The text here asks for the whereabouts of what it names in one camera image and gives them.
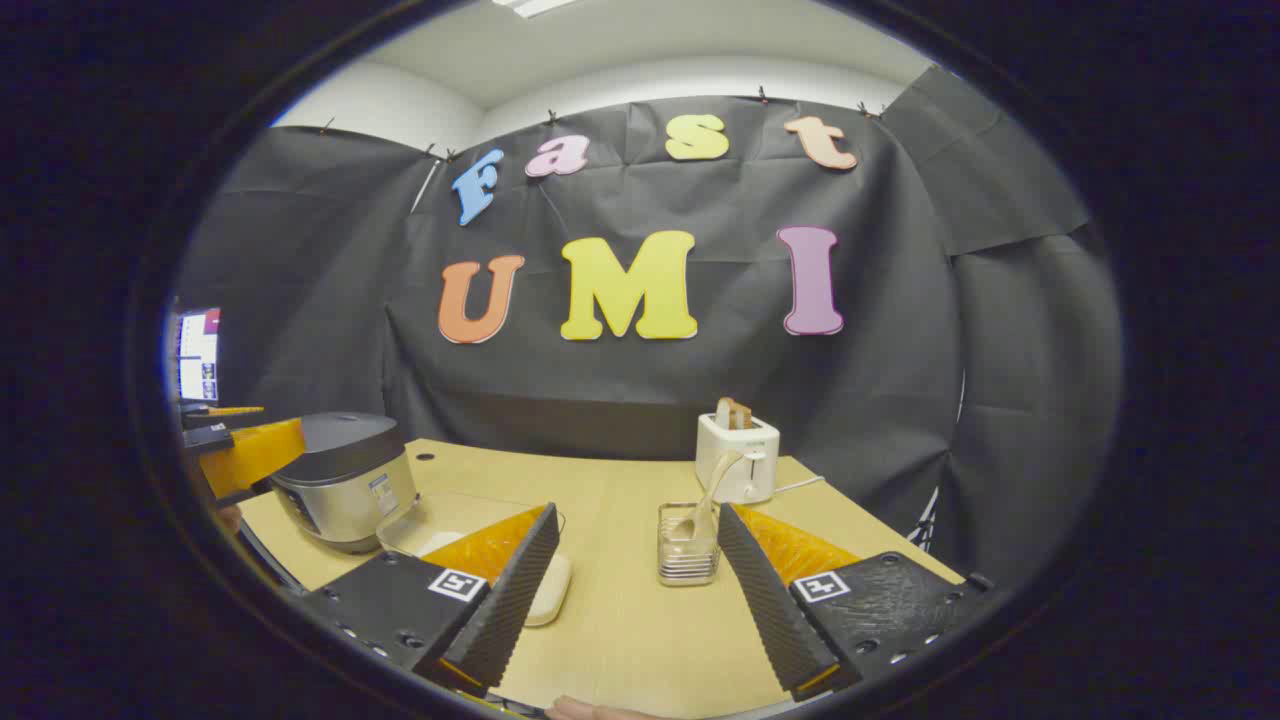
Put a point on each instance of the computer monitor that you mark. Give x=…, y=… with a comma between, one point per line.
x=200, y=355

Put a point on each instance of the silver black rice cooker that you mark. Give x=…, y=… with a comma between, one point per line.
x=340, y=480

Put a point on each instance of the clear rice container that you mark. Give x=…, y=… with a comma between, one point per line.
x=430, y=525

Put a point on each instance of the toasted bread slice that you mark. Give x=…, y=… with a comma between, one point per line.
x=724, y=413
x=743, y=416

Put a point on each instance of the black backdrop cloth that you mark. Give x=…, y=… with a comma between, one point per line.
x=900, y=380

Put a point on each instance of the ceiling light panel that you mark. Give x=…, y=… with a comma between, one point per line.
x=535, y=6

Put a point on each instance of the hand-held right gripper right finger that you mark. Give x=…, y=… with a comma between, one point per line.
x=765, y=600

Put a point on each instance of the white toaster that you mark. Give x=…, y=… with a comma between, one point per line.
x=762, y=470

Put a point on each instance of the wooden spoon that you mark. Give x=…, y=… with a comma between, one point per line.
x=715, y=490

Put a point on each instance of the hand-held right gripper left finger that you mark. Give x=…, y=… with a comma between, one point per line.
x=510, y=600

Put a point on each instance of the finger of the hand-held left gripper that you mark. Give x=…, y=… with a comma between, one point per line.
x=250, y=455
x=208, y=436

